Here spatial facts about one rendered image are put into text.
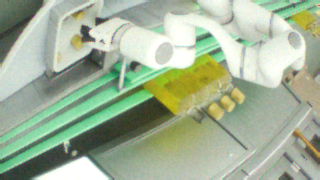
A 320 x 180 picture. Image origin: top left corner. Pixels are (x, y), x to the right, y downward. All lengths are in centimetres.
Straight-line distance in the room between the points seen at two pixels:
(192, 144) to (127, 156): 21
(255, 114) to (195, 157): 35
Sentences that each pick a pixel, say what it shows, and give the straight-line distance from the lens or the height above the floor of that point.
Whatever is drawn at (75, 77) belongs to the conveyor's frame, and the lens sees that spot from 157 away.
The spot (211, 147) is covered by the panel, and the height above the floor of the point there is 118.
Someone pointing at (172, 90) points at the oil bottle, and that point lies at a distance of 161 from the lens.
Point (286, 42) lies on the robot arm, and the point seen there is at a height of 140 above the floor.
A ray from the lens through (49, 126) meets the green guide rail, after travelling 144.
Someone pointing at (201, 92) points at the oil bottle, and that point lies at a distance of 163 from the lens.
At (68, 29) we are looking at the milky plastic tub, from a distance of 153.
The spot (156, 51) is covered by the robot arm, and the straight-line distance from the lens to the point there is 120.
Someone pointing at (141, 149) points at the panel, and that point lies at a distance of 165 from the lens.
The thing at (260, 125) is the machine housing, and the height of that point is 122.
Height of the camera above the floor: 179
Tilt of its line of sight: 29 degrees down
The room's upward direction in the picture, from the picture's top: 130 degrees clockwise
